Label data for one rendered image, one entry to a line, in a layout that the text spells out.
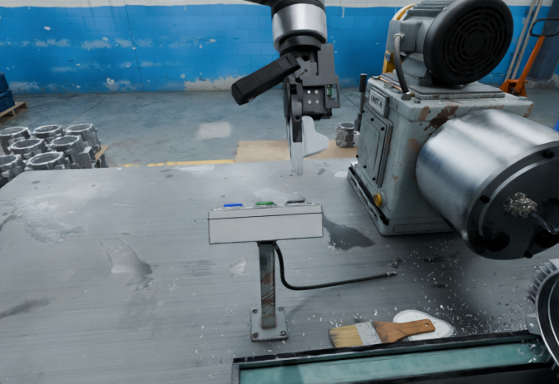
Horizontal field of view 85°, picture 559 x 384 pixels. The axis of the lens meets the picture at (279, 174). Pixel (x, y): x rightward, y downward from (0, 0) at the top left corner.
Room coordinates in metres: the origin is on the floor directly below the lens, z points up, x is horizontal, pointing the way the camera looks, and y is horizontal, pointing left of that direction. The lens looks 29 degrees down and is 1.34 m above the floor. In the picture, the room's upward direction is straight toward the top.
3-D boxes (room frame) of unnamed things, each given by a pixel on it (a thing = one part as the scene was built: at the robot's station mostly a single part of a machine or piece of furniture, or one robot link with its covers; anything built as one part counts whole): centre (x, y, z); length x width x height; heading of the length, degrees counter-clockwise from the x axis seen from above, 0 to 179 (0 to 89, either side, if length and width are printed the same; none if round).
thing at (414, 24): (0.85, -0.37, 1.16); 0.33 x 0.26 x 0.42; 5
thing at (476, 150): (0.57, -0.43, 1.04); 0.37 x 0.25 x 0.25; 5
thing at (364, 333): (0.36, -0.20, 0.80); 0.21 x 0.05 x 0.01; 100
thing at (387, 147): (0.81, -0.40, 0.99); 0.35 x 0.31 x 0.37; 5
